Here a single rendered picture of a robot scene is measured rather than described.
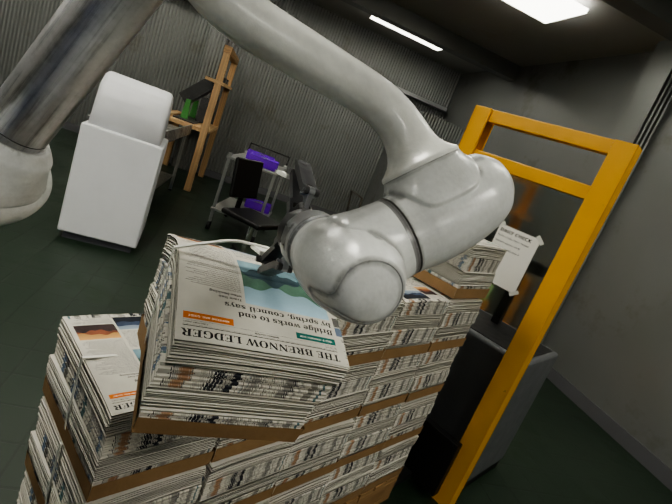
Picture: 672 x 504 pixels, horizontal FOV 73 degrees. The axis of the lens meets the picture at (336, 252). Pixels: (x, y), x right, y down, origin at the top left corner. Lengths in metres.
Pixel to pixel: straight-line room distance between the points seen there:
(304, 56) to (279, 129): 7.97
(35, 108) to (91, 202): 3.09
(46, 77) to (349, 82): 0.50
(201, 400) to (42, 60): 0.58
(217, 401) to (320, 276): 0.38
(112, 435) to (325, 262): 0.70
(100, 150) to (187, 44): 4.93
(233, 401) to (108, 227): 3.30
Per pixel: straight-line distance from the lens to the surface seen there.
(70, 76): 0.87
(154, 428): 0.82
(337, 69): 0.56
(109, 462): 1.11
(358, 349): 1.42
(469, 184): 0.55
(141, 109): 3.87
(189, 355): 0.68
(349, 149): 8.74
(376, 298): 0.46
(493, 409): 2.32
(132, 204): 3.92
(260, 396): 0.79
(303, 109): 8.55
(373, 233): 0.49
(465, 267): 1.72
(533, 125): 2.32
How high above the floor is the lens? 1.46
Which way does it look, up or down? 13 degrees down
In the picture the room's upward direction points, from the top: 21 degrees clockwise
